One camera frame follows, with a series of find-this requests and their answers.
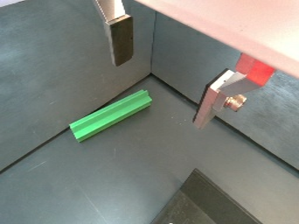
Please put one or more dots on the black curved fixture stand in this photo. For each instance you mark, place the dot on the black curved fixture stand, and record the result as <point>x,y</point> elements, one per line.
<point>201,203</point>

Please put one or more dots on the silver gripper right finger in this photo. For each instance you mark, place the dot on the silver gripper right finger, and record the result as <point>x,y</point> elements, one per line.
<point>224,91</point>

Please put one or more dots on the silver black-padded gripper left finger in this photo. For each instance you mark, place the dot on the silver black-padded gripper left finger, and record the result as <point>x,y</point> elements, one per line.
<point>118,29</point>

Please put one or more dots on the green star-profile bar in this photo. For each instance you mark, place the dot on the green star-profile bar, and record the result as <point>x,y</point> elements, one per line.
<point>101,119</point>

